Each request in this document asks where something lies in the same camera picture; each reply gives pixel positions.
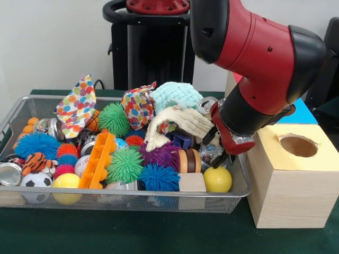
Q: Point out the purple spiky rubber ball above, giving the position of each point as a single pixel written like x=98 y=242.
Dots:
x=159 y=154

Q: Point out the crushed clear plastic bottle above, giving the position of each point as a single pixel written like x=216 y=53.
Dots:
x=209 y=154

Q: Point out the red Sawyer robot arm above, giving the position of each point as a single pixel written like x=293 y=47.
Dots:
x=259 y=53

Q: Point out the clear mesh bin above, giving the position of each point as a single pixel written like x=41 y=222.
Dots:
x=16 y=108

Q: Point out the green spiky rubber ball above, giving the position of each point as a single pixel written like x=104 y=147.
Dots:
x=113 y=119
x=124 y=165

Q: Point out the black and white soccer ball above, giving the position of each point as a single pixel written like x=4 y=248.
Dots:
x=35 y=185

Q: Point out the mint green muslin cloth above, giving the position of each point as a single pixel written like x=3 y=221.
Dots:
x=177 y=95

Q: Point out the wooden box with three holes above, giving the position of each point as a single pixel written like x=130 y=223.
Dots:
x=288 y=196

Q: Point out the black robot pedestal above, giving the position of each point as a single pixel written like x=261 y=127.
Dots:
x=153 y=53

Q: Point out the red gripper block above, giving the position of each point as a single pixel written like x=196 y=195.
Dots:
x=233 y=137

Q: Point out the yellow smiley ball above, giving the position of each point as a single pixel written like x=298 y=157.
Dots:
x=217 y=180

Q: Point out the black chair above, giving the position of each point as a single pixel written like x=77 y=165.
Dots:
x=332 y=32

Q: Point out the colourful polka-dot cloth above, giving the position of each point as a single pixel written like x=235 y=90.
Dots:
x=137 y=106
x=77 y=106

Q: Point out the blue spiky rubber ball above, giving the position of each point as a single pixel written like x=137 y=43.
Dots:
x=36 y=144

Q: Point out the pale yellow muslin cloth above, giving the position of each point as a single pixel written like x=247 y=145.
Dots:
x=185 y=121

